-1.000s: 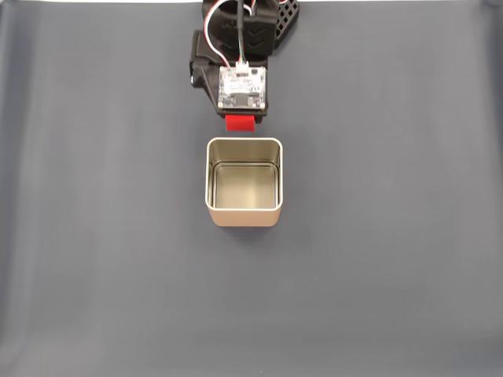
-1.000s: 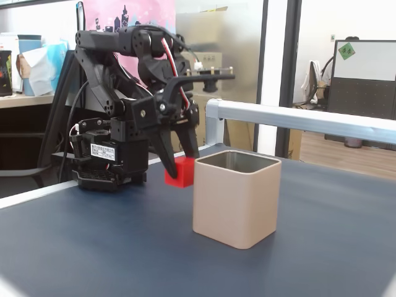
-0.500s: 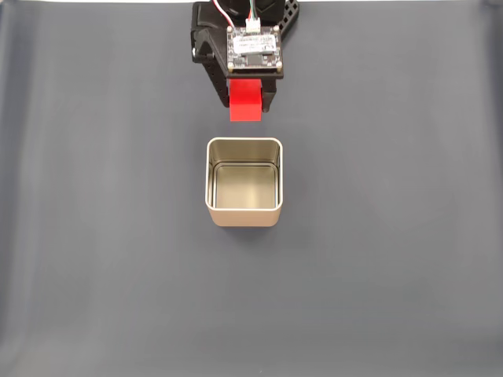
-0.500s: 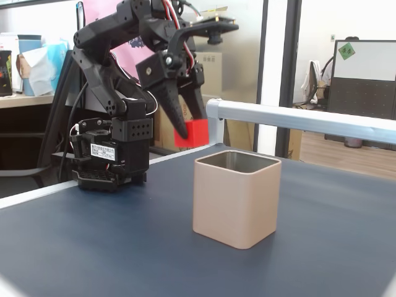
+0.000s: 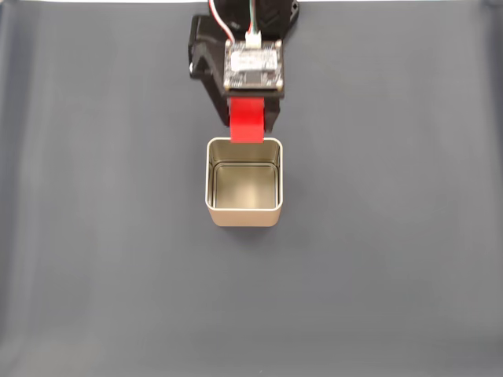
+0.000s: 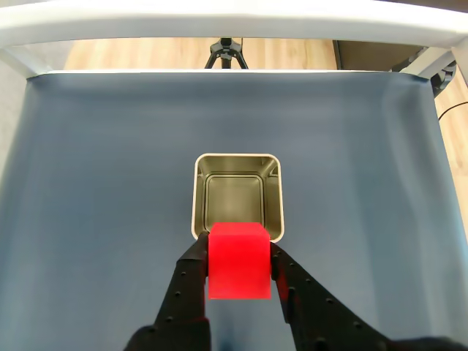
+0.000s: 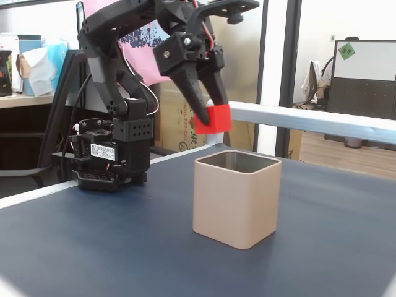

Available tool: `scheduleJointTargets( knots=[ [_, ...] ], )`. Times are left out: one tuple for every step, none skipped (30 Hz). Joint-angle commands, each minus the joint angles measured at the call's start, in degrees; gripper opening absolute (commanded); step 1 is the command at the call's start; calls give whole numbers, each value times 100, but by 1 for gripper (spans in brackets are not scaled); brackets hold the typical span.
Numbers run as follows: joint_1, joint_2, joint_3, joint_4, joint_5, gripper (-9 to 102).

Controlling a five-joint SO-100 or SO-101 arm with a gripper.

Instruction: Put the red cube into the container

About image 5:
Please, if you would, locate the red cube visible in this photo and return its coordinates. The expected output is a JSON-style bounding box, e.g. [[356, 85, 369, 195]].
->
[[229, 97, 266, 145]]

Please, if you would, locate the beige metal square container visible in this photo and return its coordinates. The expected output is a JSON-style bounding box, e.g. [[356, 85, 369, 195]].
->
[[204, 137, 285, 229]]

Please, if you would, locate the dark blue table mat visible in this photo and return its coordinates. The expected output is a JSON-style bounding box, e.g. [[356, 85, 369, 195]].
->
[[0, 2, 503, 377]]

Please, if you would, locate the thin black camera cable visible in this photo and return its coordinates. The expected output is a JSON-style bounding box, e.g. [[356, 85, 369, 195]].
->
[[248, 0, 261, 36]]

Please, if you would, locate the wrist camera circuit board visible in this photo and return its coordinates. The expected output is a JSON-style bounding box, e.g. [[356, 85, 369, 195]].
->
[[223, 33, 286, 93]]

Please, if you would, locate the red white servo cable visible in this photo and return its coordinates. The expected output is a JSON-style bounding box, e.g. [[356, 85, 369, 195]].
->
[[207, 0, 237, 42]]

